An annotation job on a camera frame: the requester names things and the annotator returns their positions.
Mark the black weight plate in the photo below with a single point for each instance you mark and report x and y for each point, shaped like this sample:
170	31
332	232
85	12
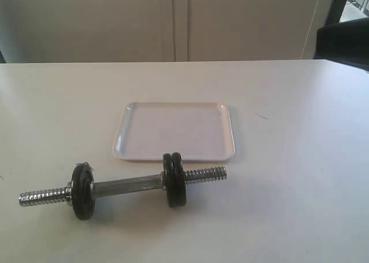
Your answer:
179	179
81	194
169	177

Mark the chrome threaded dumbbell bar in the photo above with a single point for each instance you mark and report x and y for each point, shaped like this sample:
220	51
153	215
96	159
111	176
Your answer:
122	186

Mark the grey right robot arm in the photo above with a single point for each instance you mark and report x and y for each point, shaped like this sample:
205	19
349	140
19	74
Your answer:
345	43

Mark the white rectangular tray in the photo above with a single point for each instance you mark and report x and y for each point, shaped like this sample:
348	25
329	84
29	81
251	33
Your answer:
199	131

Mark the dark window frame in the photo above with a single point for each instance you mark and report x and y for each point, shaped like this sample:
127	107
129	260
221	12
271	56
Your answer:
335	11

